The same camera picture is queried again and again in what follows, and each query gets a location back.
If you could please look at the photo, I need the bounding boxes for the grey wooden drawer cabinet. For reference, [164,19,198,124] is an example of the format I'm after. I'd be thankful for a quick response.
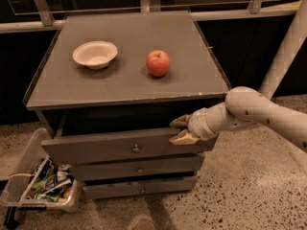
[24,11,230,187]

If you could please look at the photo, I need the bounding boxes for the white paper bowl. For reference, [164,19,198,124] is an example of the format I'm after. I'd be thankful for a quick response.
[72,41,118,70]

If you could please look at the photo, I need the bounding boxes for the grey top drawer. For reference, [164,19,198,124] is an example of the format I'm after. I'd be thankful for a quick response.
[41,118,217,165]

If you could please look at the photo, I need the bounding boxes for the snack packages in bin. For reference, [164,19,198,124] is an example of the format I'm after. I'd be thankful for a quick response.
[20,158,74,203]

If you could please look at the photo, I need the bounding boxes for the black object beside bin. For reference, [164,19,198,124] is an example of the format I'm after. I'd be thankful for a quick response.
[4,207,19,230]

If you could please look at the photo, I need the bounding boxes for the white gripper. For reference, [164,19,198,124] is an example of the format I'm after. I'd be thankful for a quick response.
[169,108,217,146]

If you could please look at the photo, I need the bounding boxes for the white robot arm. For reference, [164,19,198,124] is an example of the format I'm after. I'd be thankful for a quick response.
[169,0,307,152]

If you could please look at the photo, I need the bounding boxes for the clear plastic bin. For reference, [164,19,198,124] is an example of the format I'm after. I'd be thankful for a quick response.
[0,128,81,213]

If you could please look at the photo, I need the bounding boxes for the grey bottom drawer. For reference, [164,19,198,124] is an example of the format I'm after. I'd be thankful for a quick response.
[83,175,198,199]

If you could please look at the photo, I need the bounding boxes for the grey middle drawer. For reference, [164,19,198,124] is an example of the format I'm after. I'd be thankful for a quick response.
[70,154,204,181]

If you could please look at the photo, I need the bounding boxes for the red apple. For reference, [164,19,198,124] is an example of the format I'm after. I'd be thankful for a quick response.
[146,50,171,78]

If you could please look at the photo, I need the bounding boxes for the metal railing with glass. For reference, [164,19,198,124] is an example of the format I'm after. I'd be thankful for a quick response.
[0,0,303,34]

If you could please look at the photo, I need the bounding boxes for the grey drawer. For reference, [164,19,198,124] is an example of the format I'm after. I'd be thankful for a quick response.
[83,175,198,199]
[41,118,217,165]
[70,154,204,181]

